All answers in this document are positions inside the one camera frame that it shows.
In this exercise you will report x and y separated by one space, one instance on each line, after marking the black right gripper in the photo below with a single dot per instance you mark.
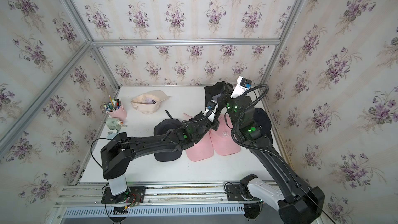
226 98

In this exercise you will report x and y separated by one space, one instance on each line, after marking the black cap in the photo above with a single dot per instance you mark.
212 92
263 121

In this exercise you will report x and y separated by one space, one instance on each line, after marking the pink cap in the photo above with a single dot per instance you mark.
221 139
201 150

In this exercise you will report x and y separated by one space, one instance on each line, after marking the dark grey baseball cap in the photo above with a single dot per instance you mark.
162 128

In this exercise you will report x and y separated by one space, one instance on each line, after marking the beige cap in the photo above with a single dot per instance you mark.
148 103

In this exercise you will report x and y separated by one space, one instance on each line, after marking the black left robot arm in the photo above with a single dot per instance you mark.
121 150

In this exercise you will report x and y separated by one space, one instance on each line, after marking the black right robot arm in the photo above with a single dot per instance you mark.
293 198

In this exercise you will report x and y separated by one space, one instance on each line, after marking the pink pen cup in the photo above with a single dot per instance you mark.
115 109

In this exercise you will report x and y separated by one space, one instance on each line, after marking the green tape dispenser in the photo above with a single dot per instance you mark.
115 124

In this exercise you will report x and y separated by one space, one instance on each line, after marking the small blue white object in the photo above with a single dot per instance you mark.
112 134

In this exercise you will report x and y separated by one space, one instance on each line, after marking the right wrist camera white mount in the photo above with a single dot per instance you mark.
242 86

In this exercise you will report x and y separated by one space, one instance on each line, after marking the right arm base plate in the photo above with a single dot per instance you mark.
234 193

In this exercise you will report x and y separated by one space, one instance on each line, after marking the aluminium rail frame front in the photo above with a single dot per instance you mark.
161 200

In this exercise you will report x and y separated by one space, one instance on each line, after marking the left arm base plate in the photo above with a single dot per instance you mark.
133 195

